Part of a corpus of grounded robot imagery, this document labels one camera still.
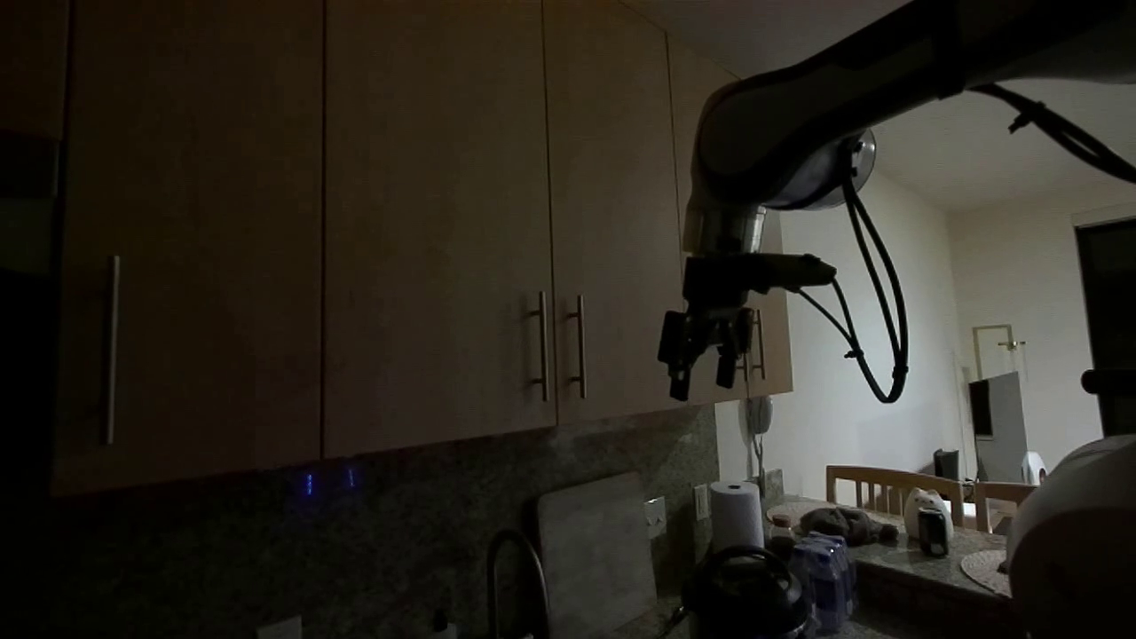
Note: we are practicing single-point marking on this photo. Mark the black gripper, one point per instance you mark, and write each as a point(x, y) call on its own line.
point(717, 289)

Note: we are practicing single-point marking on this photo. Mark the dark cloth bundle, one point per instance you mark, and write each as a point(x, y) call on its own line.
point(848, 522)

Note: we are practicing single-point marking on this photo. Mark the grey cutting board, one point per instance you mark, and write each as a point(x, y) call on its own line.
point(597, 554)

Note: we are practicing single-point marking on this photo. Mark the black round kettle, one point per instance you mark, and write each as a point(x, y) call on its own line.
point(746, 591)

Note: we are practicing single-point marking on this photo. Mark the curved metal faucet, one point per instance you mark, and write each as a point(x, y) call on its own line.
point(521, 530)

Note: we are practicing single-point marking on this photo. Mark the blue water bottle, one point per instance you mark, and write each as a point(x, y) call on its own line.
point(826, 580)

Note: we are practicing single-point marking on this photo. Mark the small black speaker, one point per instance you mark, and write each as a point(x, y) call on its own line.
point(947, 468)

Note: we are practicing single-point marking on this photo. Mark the white countertop appliance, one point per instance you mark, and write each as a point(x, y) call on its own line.
point(929, 526)

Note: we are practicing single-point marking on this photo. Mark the round placemat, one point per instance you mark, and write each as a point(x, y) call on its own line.
point(981, 570)

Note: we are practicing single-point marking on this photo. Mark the dark doorway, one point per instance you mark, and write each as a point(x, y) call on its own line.
point(1111, 306)

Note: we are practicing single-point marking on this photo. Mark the small blue light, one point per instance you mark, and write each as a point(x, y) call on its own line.
point(308, 483)

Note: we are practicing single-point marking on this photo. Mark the white wall outlet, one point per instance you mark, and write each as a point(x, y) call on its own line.
point(655, 516)

